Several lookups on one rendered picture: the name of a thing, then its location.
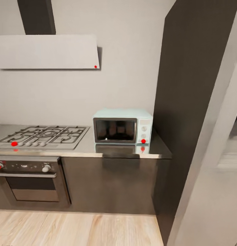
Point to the range hood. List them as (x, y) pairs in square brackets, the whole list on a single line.
[(41, 47)]

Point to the fridge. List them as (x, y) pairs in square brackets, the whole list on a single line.
[(195, 115)]

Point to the oven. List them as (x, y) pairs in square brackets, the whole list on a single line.
[(34, 181)]

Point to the microwave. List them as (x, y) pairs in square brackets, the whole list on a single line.
[(122, 125)]

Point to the burner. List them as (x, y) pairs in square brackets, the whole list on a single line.
[(44, 137)]

